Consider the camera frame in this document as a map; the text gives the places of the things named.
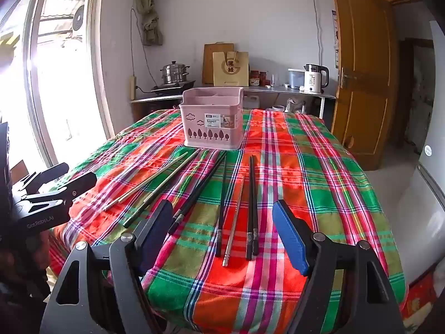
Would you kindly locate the white mug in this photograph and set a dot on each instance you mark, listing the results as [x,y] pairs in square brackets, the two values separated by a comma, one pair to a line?
[278,108]

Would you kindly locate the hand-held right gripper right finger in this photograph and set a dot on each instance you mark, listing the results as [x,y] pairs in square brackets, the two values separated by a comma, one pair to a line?
[288,236]

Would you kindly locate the tan paper gift bag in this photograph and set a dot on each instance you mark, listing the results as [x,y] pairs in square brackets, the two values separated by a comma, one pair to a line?
[231,71]

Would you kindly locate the outdoor fan unit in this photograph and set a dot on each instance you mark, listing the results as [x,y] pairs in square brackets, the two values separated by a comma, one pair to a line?
[78,21]

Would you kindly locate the wall poster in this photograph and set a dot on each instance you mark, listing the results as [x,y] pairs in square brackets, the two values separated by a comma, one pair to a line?
[335,41]

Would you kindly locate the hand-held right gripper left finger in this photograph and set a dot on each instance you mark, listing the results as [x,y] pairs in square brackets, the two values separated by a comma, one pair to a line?
[160,226]

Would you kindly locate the pink plastic utensil basket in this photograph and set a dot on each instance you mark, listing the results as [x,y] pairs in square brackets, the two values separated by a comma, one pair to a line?
[208,132]

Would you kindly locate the tied beige curtain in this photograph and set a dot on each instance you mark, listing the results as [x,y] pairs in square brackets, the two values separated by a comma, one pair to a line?
[149,17]

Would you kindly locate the steel steamer pot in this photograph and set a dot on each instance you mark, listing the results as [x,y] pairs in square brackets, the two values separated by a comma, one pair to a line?
[175,73]

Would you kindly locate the black induction cooker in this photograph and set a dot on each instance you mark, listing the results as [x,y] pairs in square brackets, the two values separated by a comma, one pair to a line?
[173,87]

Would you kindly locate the window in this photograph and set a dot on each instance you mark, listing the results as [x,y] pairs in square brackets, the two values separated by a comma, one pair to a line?
[62,94]

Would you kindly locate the wooden cutting board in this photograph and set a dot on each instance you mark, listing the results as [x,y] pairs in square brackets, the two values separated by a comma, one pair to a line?
[208,62]

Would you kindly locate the plaid tablecloth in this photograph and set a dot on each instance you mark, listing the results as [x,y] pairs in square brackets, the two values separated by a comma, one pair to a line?
[313,181]

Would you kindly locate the clear drinking glass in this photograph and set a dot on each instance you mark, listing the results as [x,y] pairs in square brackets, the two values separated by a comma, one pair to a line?
[274,80]

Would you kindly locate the wall power strip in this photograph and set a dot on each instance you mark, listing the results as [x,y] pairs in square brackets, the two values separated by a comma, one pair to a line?
[132,87]

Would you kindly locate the wooden door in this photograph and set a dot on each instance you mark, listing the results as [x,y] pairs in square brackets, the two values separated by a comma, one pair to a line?
[361,94]

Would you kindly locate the grey plastic container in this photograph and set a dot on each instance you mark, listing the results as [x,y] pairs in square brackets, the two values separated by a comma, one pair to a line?
[295,78]

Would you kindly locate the red lidded jar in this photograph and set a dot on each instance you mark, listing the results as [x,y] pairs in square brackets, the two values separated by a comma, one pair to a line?
[263,76]
[255,78]

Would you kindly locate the translucent plastic jug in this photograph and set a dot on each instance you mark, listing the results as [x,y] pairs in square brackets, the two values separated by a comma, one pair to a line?
[251,101]

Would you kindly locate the steel shelf table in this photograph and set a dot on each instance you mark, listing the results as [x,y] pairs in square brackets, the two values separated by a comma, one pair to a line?
[278,89]

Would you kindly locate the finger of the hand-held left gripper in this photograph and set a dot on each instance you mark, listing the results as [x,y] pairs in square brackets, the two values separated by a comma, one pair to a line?
[76,186]
[45,177]

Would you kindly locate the metal cooker stand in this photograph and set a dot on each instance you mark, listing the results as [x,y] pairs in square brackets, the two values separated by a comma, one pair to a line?
[153,99]

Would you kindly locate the person's left hand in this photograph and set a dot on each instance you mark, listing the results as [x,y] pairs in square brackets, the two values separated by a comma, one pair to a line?
[40,247]

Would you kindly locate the crumpled plastic bags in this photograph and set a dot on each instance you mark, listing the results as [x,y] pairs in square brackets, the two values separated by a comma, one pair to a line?
[295,106]

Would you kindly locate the white electric kettle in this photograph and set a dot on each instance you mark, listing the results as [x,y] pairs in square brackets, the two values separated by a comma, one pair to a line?
[313,80]

